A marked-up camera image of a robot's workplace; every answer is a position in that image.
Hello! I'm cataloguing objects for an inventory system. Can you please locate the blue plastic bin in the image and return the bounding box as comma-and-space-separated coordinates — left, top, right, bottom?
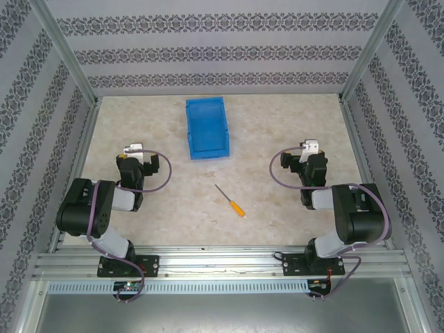
185, 96, 232, 162

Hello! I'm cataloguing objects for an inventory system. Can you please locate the grey metal shelf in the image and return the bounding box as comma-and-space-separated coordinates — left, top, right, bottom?
13, 279, 429, 333

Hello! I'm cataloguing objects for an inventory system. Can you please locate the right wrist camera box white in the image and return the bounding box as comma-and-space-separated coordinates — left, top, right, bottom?
299, 138, 321, 164

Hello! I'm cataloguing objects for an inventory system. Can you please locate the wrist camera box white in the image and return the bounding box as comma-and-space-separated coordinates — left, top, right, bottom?
123, 142, 147, 162
299, 138, 321, 164

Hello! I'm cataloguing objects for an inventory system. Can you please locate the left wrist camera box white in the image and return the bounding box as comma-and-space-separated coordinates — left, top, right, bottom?
123, 142, 147, 162

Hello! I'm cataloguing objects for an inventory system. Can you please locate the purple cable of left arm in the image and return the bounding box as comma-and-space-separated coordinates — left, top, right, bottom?
85, 148, 173, 305

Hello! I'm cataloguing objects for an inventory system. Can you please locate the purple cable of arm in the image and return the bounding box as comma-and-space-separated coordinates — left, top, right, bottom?
269, 146, 393, 301
85, 148, 173, 305

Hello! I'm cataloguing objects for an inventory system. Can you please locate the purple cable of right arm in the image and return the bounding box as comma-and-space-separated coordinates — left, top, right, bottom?
269, 146, 393, 301

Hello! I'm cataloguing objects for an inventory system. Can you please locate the orange handled screwdriver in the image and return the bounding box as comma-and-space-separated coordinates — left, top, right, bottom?
214, 183, 247, 219

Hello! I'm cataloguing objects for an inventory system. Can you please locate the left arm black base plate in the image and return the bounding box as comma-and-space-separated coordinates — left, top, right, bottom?
96, 254, 161, 279

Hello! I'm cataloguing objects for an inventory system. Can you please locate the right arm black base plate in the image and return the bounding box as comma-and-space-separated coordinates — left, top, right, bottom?
282, 253, 346, 278

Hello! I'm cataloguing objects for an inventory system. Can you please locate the aluminium frame post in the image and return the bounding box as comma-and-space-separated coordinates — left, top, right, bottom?
339, 0, 406, 102
28, 0, 101, 105

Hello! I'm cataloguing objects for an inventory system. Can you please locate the aluminium mounting rail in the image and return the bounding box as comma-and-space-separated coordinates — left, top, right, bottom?
33, 244, 412, 279

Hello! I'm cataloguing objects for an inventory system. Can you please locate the slotted grey cable duct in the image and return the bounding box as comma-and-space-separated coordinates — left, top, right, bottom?
46, 280, 310, 295

